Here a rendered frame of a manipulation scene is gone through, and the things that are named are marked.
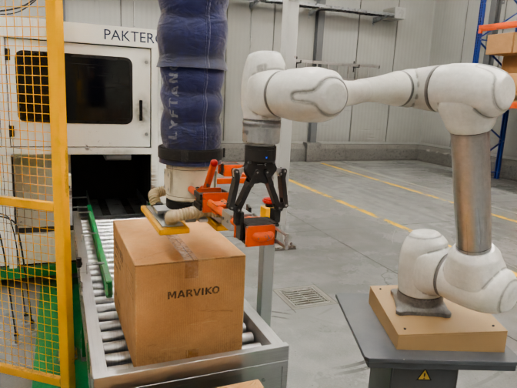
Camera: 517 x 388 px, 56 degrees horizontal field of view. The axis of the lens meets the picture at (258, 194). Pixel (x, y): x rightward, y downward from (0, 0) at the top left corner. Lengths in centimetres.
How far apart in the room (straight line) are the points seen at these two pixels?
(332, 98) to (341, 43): 1120
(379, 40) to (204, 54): 1125
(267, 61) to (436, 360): 105
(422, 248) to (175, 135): 89
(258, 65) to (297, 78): 15
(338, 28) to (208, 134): 1061
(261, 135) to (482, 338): 103
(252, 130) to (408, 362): 90
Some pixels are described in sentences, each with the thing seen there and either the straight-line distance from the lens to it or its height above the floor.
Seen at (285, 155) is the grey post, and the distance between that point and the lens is 480.
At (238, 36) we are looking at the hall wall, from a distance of 1105.
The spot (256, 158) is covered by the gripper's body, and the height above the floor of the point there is 138.
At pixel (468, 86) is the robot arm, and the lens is 136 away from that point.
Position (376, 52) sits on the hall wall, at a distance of 1269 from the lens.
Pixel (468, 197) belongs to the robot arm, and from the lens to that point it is 149.
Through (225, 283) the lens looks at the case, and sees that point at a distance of 179.
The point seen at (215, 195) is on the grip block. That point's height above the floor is 122.
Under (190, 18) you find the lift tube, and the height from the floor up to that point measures 175.
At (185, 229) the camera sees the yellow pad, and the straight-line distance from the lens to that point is 158.
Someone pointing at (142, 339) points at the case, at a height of 68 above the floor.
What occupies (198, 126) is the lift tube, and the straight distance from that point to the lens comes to 161.
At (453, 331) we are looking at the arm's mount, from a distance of 172.
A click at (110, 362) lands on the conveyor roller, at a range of 197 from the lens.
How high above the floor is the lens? 153
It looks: 12 degrees down
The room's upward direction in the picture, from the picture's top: 3 degrees clockwise
